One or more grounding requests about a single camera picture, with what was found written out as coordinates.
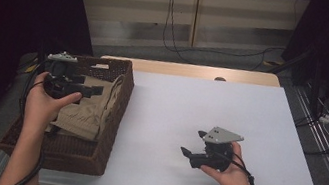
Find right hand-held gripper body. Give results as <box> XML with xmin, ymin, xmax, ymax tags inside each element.
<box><xmin>188</xmin><ymin>122</ymin><xmax>246</xmax><ymax>177</ymax></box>

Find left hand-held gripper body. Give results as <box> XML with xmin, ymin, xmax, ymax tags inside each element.
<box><xmin>40</xmin><ymin>48</ymin><xmax>91</xmax><ymax>105</ymax></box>

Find khaki pants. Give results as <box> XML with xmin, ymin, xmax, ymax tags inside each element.
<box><xmin>44</xmin><ymin>62</ymin><xmax>127</xmax><ymax>146</ymax></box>

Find brown wicker basket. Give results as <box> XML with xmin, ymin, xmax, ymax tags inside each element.
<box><xmin>0</xmin><ymin>40</ymin><xmax>139</xmax><ymax>182</ymax></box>

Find person's right hand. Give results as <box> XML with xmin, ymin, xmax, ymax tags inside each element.
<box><xmin>197</xmin><ymin>136</ymin><xmax>261</xmax><ymax>185</ymax></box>

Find person's left hand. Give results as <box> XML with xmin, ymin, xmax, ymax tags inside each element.
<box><xmin>21</xmin><ymin>69</ymin><xmax>86</xmax><ymax>138</ymax></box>

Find white table cover sheet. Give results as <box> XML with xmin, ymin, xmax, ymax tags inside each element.
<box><xmin>36</xmin><ymin>49</ymin><xmax>329</xmax><ymax>185</ymax></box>

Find white power plug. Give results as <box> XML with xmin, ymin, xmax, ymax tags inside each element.
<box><xmin>317</xmin><ymin>113</ymin><xmax>329</xmax><ymax>126</ymax></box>

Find beige cabinet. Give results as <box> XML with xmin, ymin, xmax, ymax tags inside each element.
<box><xmin>61</xmin><ymin>0</ymin><xmax>312</xmax><ymax>80</ymax></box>

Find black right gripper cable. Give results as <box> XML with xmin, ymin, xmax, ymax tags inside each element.
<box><xmin>208</xmin><ymin>149</ymin><xmax>263</xmax><ymax>185</ymax></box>

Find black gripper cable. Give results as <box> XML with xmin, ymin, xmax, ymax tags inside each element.
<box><xmin>208</xmin><ymin>149</ymin><xmax>263</xmax><ymax>185</ymax></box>
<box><xmin>3</xmin><ymin>54</ymin><xmax>61</xmax><ymax>185</ymax></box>

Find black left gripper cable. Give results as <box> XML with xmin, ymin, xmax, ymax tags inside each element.
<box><xmin>3</xmin><ymin>54</ymin><xmax>61</xmax><ymax>185</ymax></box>

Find black hanging cables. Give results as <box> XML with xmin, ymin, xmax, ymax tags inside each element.
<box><xmin>157</xmin><ymin>0</ymin><xmax>294</xmax><ymax>79</ymax></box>

